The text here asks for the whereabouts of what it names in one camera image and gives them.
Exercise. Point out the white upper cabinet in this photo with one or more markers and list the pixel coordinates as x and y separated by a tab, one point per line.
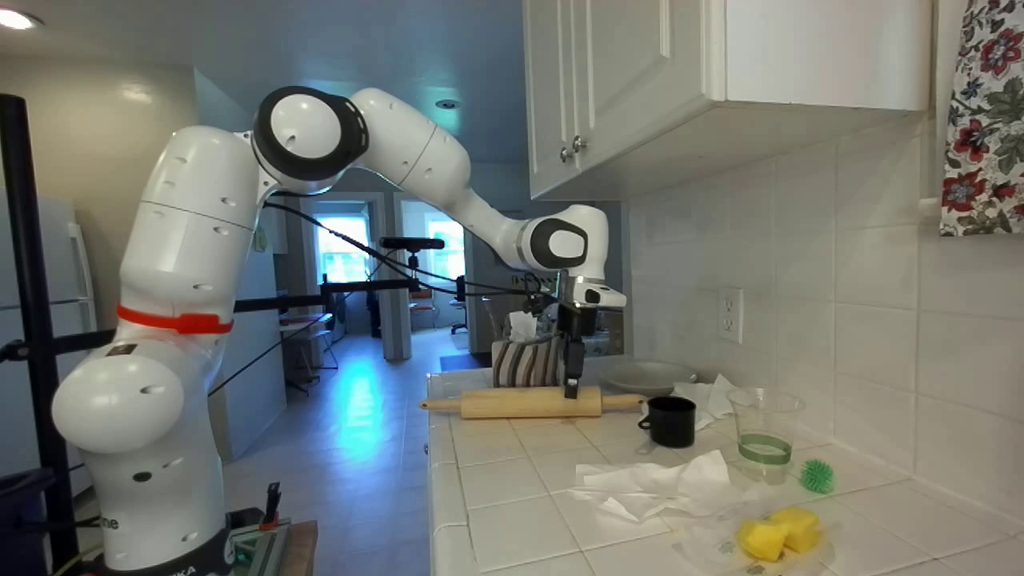
723	66

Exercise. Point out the red and black clamp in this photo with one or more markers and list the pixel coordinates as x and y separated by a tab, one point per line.
269	499

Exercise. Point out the crumpled clear plastic wrap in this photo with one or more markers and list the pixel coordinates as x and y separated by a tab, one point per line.
720	400

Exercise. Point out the floral curtain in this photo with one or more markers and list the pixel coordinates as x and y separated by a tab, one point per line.
986	116

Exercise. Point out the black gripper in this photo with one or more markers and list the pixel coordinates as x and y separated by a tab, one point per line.
577	323

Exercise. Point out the yellow lemon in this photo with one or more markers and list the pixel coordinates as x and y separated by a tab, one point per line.
763	542

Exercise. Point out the black stand pole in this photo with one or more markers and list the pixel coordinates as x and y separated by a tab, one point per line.
34	321

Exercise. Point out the clear plastic bag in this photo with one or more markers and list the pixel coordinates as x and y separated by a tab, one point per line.
714	546

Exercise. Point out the striped tissue box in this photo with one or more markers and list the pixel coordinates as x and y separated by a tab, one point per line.
526	366

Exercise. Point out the bright window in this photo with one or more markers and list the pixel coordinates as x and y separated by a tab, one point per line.
340	257
435	261

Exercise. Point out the glass jar with green band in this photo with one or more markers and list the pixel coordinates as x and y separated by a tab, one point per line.
767	449

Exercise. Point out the wooden base board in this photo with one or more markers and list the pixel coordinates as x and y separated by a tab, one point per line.
302	549

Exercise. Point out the white plate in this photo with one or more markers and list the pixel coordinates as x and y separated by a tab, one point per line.
642	371

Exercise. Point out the black mug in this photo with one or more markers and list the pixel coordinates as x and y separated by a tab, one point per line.
673	422

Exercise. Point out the white paper towel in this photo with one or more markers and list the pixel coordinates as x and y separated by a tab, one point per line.
651	484

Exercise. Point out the white tissue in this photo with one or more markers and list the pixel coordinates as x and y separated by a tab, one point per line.
522	323

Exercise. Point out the black camera mounting bar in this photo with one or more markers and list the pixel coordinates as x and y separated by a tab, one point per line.
298	298

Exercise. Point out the recessed ceiling light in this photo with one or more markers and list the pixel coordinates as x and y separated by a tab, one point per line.
17	16

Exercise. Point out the yellow sponge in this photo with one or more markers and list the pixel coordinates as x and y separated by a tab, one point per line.
800	529

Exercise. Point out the black camera on stand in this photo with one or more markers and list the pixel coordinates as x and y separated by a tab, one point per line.
411	243

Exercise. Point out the metal cabinet knob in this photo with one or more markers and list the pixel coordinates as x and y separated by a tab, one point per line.
579	141
567	151

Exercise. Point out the white wall outlet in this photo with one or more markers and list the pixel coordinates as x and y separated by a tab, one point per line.
731	316

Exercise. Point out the wooden rolling pin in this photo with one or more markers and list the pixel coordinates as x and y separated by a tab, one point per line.
522	405

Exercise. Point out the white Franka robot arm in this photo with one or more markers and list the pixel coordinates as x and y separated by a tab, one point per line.
180	257

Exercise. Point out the green scrubber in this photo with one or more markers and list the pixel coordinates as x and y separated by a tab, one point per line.
818	479

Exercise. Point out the dark blue bin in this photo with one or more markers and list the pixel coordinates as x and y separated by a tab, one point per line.
19	521

